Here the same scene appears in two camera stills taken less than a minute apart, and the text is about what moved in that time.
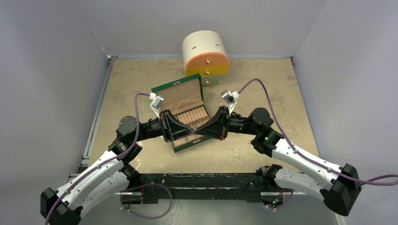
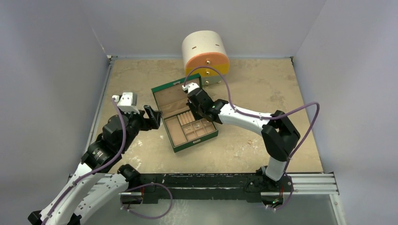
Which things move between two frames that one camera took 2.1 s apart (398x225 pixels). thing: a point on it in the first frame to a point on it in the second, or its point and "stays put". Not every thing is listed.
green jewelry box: x=184 y=98 stays put
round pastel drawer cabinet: x=205 y=52 stays put
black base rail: x=199 y=186 stays put
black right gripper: x=223 y=123 to x=195 y=101
